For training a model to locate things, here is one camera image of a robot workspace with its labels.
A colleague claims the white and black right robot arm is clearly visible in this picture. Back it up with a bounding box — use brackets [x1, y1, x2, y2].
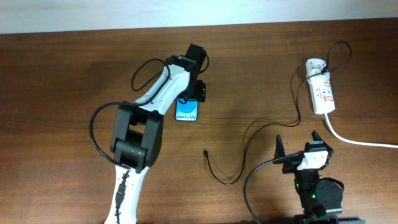
[274, 131, 366, 224]

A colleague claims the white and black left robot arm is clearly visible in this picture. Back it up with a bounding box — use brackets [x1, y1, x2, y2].
[105, 44, 209, 223]

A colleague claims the thin black charger cable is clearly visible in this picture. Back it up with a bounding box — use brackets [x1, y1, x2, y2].
[203, 40, 353, 186]

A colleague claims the white power strip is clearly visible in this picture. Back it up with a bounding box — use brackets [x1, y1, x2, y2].
[308, 72, 335, 114]

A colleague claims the blue Galaxy smartphone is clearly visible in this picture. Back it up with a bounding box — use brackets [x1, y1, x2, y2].
[175, 101, 199, 122]

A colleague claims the white power strip cord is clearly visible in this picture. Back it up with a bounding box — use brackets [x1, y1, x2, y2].
[322, 113, 398, 149]

